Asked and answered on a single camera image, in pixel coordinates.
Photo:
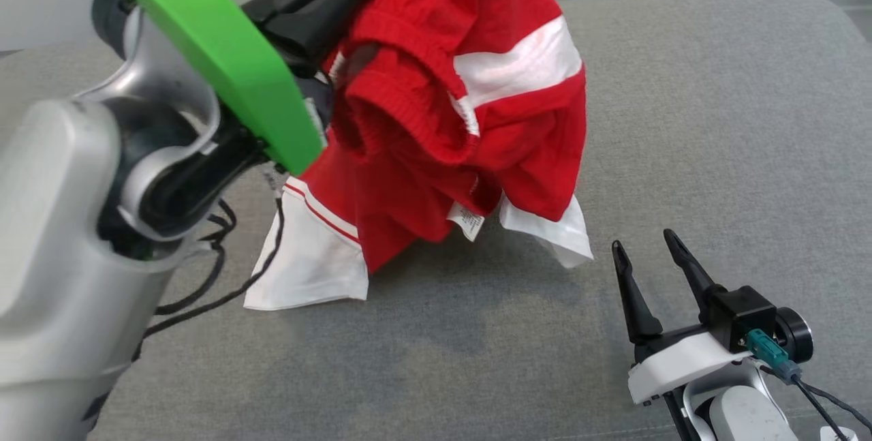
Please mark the teal right camera connector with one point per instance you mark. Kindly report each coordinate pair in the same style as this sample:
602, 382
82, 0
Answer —
766, 349

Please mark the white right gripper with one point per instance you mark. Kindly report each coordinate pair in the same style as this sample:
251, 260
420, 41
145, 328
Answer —
681, 366

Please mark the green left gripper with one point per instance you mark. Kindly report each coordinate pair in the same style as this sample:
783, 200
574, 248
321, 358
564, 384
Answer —
225, 59

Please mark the red shorts with white hem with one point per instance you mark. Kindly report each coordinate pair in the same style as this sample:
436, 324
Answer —
422, 175

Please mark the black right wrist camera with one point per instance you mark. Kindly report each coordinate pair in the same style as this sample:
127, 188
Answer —
742, 311

